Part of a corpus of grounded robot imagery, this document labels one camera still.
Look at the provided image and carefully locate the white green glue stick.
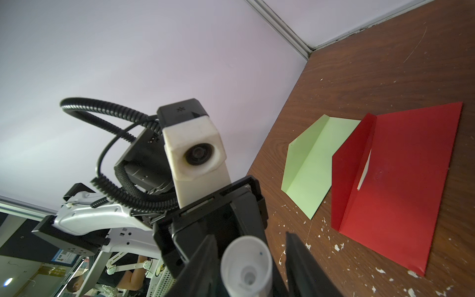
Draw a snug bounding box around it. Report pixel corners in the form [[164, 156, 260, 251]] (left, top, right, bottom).
[[220, 236, 273, 297]]

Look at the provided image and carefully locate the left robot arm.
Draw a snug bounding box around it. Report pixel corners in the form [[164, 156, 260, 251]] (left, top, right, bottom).
[[33, 127, 340, 297]]

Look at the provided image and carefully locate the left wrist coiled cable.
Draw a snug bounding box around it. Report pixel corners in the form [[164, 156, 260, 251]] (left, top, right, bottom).
[[60, 97, 181, 214]]

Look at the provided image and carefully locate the green envelope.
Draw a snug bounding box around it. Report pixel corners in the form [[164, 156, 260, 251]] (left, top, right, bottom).
[[282, 115, 360, 219]]

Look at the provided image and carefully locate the red envelope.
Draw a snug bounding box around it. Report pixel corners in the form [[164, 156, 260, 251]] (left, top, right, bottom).
[[331, 102, 463, 275]]

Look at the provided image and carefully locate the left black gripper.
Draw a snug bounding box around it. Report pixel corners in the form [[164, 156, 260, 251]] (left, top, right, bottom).
[[113, 129, 343, 297]]

